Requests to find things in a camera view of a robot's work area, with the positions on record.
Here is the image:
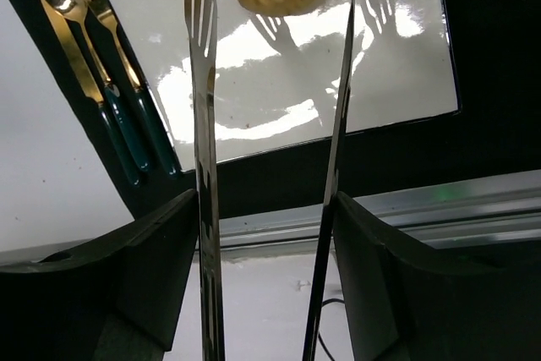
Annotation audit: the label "white square plate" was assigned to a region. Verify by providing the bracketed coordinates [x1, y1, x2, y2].
[110, 0, 458, 170]

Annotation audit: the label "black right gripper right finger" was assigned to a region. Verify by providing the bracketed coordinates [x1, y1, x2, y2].
[333, 193, 540, 360]

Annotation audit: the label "steel serving tongs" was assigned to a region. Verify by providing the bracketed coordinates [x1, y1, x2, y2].
[184, 0, 355, 360]

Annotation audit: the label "black scalloped placemat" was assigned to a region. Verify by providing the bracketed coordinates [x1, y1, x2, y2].
[9, 0, 540, 217]

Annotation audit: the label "gold knife green handle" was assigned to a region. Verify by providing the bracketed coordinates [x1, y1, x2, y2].
[40, 0, 142, 187]

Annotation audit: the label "gold fork green handle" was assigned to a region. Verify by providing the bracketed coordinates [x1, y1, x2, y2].
[85, 0, 180, 178]

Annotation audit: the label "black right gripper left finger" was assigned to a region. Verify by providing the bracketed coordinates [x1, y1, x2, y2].
[1, 190, 198, 360]

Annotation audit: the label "gold spoon green handle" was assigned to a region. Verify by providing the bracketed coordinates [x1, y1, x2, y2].
[45, 0, 151, 172]

